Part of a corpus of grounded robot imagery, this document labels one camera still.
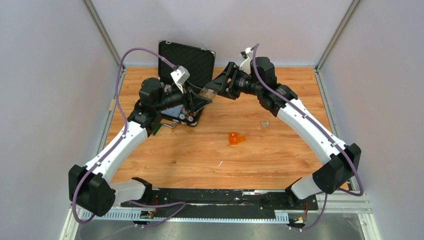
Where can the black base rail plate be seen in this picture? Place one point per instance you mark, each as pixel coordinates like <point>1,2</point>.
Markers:
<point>224,204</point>

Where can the clear bottle cap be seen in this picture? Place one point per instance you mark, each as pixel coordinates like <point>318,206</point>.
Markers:
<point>265,123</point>

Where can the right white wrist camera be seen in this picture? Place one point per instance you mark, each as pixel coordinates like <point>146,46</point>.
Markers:
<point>247,55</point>

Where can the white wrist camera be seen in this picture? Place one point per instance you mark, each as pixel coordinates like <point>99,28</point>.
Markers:
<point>179,76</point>
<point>247,55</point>

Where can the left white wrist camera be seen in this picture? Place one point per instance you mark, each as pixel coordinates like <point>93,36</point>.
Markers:
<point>179,76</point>

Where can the orange pill organizer box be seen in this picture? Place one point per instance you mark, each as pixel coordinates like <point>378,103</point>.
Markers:
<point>234,138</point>

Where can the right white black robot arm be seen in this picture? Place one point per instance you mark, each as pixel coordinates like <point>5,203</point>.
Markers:
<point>339,160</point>

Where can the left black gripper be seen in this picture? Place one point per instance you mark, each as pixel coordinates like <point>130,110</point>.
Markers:
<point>196,102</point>

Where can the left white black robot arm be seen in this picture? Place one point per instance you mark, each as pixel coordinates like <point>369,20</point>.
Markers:
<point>90,185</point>

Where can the clear pill bottle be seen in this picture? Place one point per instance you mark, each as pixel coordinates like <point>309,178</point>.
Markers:
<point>208,93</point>

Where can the black poker chip case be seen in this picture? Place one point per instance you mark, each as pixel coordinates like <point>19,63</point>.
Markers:
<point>200,64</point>

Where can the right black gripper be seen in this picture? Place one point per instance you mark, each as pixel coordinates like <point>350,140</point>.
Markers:
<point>220,83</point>

